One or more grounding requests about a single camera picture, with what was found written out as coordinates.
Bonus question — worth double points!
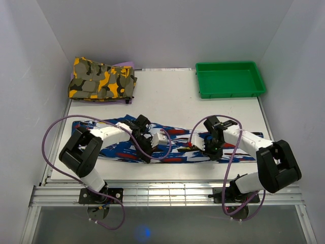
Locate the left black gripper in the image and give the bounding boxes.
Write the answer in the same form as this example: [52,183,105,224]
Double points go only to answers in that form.
[130,136,157,164]

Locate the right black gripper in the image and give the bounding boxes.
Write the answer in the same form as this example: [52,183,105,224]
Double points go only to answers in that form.
[200,137,225,161]

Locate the blue white red patterned trousers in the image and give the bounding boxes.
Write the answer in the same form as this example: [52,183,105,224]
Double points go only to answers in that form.
[71,114,265,165]

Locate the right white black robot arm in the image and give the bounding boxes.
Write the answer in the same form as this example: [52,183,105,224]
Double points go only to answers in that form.
[204,116,302,202]

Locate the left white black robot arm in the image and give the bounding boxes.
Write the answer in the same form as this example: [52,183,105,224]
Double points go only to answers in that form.
[59,115,153,203]

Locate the camouflage yellow green trousers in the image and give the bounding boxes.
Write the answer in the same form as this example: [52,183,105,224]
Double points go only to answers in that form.
[67,56,138,101]

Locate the green plastic tray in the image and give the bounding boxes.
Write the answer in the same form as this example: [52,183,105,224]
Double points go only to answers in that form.
[196,61,266,99]

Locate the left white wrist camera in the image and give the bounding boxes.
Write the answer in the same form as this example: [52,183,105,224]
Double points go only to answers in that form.
[151,133,168,148]

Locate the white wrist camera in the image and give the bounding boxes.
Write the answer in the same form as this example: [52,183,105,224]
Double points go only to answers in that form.
[151,133,168,148]
[188,134,205,151]

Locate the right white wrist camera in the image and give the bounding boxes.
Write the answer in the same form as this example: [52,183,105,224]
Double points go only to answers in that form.
[188,134,205,151]

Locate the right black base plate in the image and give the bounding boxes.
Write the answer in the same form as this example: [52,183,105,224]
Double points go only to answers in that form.
[208,187,260,204]

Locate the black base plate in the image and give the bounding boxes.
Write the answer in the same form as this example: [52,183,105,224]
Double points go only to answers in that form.
[78,186,124,204]
[208,187,260,204]

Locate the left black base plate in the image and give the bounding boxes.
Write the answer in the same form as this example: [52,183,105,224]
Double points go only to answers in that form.
[78,186,124,204]

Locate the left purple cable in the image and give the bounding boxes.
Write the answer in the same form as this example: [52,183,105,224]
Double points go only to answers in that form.
[41,114,173,231]

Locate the aluminium frame rail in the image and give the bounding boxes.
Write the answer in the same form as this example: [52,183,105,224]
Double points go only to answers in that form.
[29,182,305,207]

